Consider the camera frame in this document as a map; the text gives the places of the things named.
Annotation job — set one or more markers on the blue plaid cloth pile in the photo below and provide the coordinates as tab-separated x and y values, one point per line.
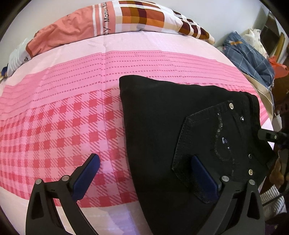
248	60

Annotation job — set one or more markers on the black pants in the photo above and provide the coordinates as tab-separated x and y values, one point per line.
166	125

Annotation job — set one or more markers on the white blue cloth item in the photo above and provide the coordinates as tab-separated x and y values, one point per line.
17	57

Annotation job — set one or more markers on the white floral cloth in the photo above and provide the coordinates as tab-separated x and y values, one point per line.
253	38

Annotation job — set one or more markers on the brown wooden cabinet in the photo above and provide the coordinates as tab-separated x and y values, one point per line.
273	41

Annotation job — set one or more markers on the orange red cloth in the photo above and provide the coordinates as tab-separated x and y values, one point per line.
280	70

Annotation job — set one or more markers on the right hand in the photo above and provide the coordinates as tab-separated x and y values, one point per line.
276	177

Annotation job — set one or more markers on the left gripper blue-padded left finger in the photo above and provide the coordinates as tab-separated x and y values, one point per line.
42	216

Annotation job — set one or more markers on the pink checked bed sheet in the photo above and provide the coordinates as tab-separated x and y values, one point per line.
64	105

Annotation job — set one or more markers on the orange plaid pillow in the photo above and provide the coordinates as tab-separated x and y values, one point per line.
113	17

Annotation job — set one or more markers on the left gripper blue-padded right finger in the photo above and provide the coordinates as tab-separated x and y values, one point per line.
238	208

